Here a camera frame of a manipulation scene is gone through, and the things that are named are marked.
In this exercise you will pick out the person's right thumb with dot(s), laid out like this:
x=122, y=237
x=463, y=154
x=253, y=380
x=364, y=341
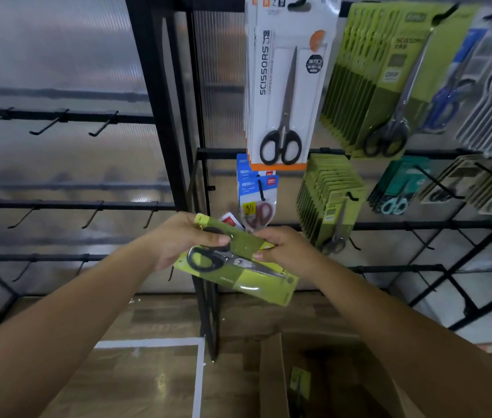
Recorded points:
x=265, y=255

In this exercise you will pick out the person's right hand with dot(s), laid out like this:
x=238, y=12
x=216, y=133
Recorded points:
x=294, y=252

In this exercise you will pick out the stack of teal scissors packets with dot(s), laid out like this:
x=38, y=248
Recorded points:
x=396, y=191

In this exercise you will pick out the person's left forearm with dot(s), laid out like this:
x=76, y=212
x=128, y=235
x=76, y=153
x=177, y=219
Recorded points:
x=54, y=330

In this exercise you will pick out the brown cardboard box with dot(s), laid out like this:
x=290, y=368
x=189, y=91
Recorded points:
x=274, y=378

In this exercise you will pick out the black stocked hook rack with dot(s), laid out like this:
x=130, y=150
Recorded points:
x=455, y=267

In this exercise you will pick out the white floor tape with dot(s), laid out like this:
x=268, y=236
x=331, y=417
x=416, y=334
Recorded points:
x=198, y=374

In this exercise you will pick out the blue packet with red scissors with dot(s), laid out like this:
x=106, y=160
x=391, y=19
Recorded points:
x=259, y=204

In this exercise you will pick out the black empty hook rack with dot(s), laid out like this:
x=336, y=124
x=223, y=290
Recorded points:
x=159, y=104

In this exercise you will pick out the stack of white scissors packets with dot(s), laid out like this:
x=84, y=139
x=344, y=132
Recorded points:
x=278, y=95

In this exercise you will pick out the green packet with black scissors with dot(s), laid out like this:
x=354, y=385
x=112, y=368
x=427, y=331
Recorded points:
x=250, y=280

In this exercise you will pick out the person's left thumb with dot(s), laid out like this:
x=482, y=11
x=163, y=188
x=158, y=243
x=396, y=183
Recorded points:
x=211, y=241

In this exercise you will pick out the person's left hand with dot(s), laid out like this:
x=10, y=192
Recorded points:
x=172, y=241

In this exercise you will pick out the stack of small green packets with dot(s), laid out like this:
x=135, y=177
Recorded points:
x=328, y=200

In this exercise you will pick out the green packet in shadow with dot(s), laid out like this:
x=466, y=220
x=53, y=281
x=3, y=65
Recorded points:
x=300, y=383

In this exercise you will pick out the person's right forearm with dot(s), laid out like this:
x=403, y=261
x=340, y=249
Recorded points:
x=407, y=339

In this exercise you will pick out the stack of large green packets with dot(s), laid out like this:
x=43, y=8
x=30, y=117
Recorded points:
x=381, y=82

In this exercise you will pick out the white packet with red label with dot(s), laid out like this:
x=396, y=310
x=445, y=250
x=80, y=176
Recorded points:
x=231, y=220

